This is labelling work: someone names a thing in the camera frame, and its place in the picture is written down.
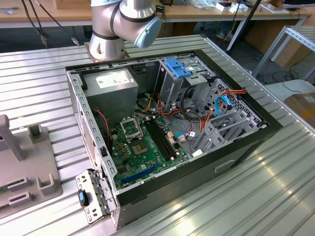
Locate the black slanted pole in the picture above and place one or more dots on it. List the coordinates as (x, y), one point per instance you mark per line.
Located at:
(253, 8)

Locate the green RAM stick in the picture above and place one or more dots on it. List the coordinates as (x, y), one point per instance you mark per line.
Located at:
(3, 189)

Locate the large brown cardboard sheet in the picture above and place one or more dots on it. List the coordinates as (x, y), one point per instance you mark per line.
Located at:
(263, 37)

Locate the flat cardboard tray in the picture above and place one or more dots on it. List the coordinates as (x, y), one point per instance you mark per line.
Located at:
(273, 8)

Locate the blue plastic drive latch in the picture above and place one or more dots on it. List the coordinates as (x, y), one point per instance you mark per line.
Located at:
(176, 66)

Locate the grey power supply unit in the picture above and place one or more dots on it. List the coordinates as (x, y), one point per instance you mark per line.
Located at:
(110, 98)

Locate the cardboard box with label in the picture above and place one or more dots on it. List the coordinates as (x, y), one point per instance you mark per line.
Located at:
(302, 108)

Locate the grey optical drive cage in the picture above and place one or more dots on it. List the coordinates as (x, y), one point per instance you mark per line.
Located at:
(169, 88)

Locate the grey disk bay cage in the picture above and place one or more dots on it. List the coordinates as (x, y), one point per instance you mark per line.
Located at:
(212, 140)

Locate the person's blue shoe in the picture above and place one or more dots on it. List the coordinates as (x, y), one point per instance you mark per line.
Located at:
(221, 33)

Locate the grey expansion slot bracket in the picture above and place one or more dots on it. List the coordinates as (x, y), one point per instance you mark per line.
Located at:
(98, 204)

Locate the white printed box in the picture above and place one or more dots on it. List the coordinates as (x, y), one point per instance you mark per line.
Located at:
(237, 9)

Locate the small grey adapter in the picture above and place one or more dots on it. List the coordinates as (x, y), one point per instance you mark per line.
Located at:
(8, 10)

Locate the white box with black lid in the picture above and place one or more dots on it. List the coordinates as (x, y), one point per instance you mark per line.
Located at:
(221, 8)

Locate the green motherboard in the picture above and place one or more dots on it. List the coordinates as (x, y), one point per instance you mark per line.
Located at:
(147, 167)

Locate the white side table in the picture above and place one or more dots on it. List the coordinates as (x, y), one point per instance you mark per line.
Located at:
(295, 87)

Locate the black RAM slot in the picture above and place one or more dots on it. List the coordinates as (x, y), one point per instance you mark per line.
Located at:
(160, 142)
(167, 142)

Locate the grey parts rack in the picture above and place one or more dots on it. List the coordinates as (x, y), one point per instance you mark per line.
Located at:
(29, 162)

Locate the blue expansion slot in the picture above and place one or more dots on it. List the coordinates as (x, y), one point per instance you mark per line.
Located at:
(140, 174)

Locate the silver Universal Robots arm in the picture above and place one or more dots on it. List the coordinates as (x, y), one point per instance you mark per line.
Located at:
(105, 44)

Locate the black open PC case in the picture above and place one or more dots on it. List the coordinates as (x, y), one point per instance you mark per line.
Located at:
(184, 186)

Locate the aluminium frame shelf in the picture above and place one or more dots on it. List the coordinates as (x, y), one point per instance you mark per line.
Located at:
(292, 30)

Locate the wooden desk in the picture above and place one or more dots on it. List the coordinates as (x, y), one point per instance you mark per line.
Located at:
(197, 13)
(61, 14)

